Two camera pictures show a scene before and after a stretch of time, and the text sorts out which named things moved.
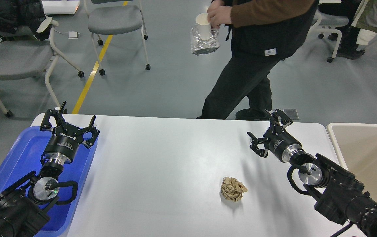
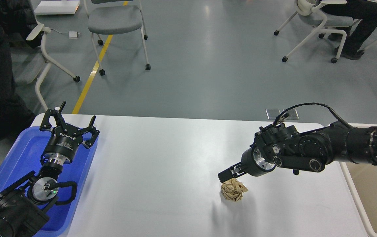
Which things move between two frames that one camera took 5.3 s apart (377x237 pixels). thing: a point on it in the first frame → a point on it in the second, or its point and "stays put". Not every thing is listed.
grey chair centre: (112, 17) stays put
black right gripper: (278, 142) → (253, 162)
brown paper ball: (231, 189) stays put
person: (263, 33) → (3, 25)
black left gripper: (62, 146) stays put
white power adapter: (73, 35) stays put
